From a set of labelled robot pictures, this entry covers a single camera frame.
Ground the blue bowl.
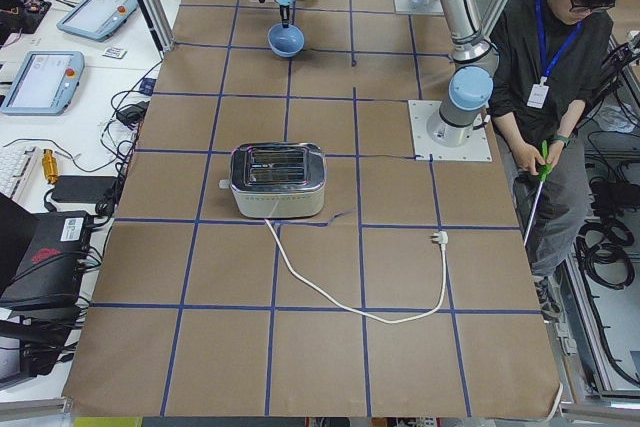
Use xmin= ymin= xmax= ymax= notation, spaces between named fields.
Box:
xmin=267 ymin=24 xmax=305 ymax=58

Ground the cream and chrome toaster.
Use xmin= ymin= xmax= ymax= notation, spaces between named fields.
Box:
xmin=219 ymin=142 xmax=327 ymax=219

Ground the small label card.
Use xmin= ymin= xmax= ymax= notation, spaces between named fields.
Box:
xmin=103 ymin=47 xmax=127 ymax=59

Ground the far teach pendant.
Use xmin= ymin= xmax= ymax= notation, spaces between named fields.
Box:
xmin=56 ymin=0 xmax=138 ymax=42

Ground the teach pendant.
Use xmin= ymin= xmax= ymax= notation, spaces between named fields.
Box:
xmin=56 ymin=0 xmax=138 ymax=42
xmin=1 ymin=51 xmax=85 ymax=116

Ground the near teach pendant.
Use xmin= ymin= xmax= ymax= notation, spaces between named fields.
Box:
xmin=1 ymin=51 xmax=85 ymax=116

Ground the person in black shirt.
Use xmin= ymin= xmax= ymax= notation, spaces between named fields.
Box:
xmin=489 ymin=0 xmax=617 ymax=321

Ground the white keyboard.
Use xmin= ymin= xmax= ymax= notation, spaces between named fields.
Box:
xmin=1 ymin=145 xmax=42 ymax=203

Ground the black computer box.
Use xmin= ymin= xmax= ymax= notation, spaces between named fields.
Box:
xmin=1 ymin=195 xmax=95 ymax=311

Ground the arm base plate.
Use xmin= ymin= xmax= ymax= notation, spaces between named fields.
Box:
xmin=408 ymin=100 xmax=492 ymax=162

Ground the white toaster power cord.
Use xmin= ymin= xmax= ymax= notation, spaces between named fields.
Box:
xmin=263 ymin=218 xmax=450 ymax=325

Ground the green handled stick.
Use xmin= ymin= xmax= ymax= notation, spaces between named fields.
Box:
xmin=524 ymin=163 xmax=553 ymax=246

